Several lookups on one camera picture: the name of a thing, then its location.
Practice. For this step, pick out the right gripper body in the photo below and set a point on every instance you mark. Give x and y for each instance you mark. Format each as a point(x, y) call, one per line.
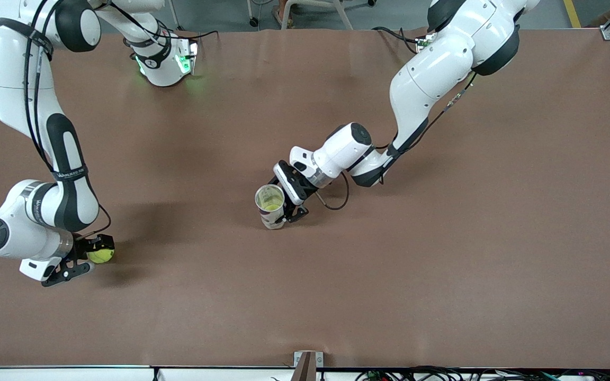
point(82, 246)

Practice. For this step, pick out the plain yellow tennis ball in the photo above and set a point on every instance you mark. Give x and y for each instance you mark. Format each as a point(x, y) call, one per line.
point(101, 256)

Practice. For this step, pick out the white blue tennis ball can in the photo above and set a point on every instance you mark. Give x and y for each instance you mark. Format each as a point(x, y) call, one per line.
point(273, 219)

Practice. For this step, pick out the yellow tennis ball black logo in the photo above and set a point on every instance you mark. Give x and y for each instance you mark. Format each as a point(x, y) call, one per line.
point(272, 206)

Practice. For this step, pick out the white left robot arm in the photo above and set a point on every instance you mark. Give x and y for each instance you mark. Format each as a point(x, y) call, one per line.
point(437, 69)

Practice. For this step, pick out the arm base connector plate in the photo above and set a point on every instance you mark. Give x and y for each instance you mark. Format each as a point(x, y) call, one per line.
point(188, 55)
point(425, 39)

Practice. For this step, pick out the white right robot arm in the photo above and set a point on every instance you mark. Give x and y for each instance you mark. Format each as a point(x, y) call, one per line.
point(14, 63)

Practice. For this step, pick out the brown table cover sheet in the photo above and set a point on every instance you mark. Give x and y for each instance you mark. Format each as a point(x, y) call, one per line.
point(305, 291)

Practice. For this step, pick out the white table edge strip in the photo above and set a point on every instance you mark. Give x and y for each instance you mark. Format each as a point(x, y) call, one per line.
point(45, 374)

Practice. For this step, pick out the person foot in sandal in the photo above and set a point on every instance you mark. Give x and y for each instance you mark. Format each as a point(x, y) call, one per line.
point(284, 16)

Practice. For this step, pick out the grey metal camera mount bracket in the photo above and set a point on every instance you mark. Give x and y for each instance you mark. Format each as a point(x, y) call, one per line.
point(307, 365)

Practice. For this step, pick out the white chair frame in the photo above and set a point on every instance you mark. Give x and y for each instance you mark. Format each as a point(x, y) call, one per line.
point(346, 15)

